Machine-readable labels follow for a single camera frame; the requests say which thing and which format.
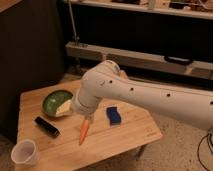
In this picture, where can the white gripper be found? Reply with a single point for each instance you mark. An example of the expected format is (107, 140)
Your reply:
(64, 109)

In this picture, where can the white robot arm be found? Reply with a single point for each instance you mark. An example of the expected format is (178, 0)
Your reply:
(190, 106)

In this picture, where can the white ceramic cup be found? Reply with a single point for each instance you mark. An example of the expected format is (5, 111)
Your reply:
(25, 152)

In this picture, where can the green bowl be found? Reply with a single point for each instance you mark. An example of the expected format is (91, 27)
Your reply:
(54, 100)

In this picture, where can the orange carrot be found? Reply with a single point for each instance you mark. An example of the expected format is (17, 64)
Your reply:
(84, 130)

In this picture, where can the small wooden table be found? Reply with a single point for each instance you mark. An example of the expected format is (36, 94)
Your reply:
(103, 140)

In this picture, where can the blue sponge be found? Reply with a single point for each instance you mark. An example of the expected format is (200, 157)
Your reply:
(113, 115)

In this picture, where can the metal pole stand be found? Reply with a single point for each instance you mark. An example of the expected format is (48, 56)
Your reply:
(75, 36)

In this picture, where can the grey metal shelf rail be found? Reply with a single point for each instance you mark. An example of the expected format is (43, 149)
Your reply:
(139, 60)

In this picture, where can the black handle on shelf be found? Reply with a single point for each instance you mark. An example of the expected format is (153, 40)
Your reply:
(179, 61)

